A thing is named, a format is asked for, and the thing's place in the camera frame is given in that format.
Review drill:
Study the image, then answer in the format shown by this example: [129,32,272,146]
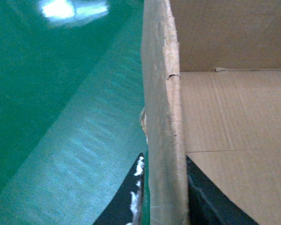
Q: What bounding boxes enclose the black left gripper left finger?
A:
[94,153,145,225]

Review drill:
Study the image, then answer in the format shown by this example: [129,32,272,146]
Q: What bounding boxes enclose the brown cardboard box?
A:
[141,0,281,225]

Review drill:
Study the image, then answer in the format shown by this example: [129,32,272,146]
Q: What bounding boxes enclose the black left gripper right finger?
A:
[186,156,257,225]

